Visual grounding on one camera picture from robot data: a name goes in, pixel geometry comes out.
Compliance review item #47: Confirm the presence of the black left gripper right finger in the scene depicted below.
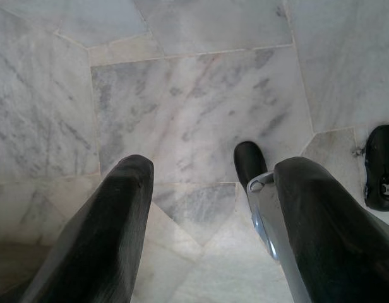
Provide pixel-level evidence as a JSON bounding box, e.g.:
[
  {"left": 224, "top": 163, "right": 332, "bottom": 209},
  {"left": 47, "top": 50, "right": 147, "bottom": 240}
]
[{"left": 273, "top": 156, "right": 389, "bottom": 303}]

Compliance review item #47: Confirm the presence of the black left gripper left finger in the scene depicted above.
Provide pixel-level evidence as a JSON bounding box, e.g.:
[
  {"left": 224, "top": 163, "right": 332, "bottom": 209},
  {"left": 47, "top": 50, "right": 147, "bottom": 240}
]
[{"left": 20, "top": 153, "right": 155, "bottom": 303}]

